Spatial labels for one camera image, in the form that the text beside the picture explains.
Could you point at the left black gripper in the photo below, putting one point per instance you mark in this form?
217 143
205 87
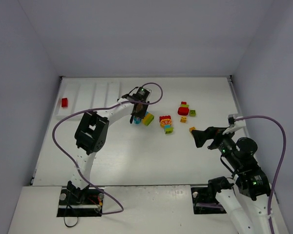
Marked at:
137 113

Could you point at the white divided sorting tray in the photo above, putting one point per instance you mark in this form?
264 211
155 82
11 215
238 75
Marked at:
84 95

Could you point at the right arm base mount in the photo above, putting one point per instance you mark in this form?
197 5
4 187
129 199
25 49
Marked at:
203 203

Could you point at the green square lego brick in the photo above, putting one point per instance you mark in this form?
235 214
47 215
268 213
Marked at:
192 113

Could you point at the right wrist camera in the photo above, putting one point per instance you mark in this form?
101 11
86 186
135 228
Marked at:
235 124

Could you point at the green curved lego brick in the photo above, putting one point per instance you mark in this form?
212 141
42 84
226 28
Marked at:
168 131

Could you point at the red rounded lego brick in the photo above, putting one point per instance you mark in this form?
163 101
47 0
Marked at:
183 111

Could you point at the yellow face lego cube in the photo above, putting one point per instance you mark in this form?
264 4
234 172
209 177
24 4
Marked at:
183 119

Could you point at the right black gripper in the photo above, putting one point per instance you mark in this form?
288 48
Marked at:
215 136

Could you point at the green long lego brick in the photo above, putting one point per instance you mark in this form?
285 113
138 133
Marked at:
146 123

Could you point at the blue printed round lego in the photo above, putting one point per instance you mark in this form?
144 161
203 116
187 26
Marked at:
137 120

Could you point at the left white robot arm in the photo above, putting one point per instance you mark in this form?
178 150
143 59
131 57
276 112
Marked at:
159 161

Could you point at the red long lego brick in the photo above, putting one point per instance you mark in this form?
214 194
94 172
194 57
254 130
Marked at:
164 117

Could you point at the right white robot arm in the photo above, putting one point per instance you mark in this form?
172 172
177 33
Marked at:
245 196

